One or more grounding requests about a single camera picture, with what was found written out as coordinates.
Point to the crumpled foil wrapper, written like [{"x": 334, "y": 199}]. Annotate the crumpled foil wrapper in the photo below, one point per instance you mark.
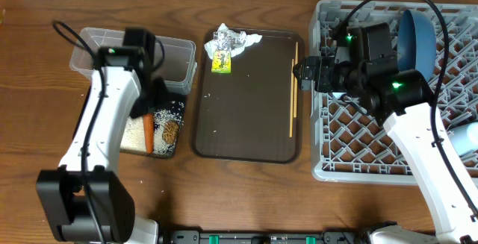
[{"x": 225, "y": 39}]

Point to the crumpled white tissue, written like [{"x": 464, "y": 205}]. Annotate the crumpled white tissue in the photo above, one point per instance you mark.
[{"x": 247, "y": 41}]

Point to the orange carrot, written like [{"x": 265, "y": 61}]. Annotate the orange carrot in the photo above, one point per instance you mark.
[{"x": 148, "y": 128}]

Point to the light blue cup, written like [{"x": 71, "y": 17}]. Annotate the light blue cup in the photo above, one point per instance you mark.
[{"x": 463, "y": 139}]

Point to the white rice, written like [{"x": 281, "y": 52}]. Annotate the white rice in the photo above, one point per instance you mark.
[{"x": 133, "y": 140}]

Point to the clear plastic bin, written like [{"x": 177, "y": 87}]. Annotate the clear plastic bin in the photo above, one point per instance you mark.
[{"x": 177, "y": 70}]

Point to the brown mushroom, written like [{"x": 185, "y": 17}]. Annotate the brown mushroom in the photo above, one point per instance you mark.
[{"x": 170, "y": 132}]

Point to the brown serving tray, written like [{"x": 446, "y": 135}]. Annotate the brown serving tray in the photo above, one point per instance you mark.
[{"x": 244, "y": 115}]

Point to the yellow snack wrapper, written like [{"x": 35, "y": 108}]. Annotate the yellow snack wrapper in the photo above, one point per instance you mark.
[{"x": 221, "y": 62}]

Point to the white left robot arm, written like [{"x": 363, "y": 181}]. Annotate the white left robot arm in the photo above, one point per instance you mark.
[{"x": 83, "y": 198}]

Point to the black waste tray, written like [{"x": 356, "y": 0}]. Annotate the black waste tray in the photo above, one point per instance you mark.
[{"x": 117, "y": 108}]

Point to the dark blue plate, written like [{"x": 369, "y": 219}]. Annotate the dark blue plate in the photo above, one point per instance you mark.
[{"x": 416, "y": 43}]

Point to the wooden chopstick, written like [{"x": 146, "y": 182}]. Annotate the wooden chopstick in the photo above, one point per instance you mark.
[
  {"x": 295, "y": 83},
  {"x": 291, "y": 118}
]

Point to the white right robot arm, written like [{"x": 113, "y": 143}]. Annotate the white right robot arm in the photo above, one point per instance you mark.
[{"x": 394, "y": 91}]

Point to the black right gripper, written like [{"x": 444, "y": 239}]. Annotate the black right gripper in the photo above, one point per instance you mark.
[{"x": 325, "y": 65}]

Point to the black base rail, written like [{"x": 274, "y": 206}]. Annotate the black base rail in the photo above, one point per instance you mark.
[{"x": 197, "y": 237}]

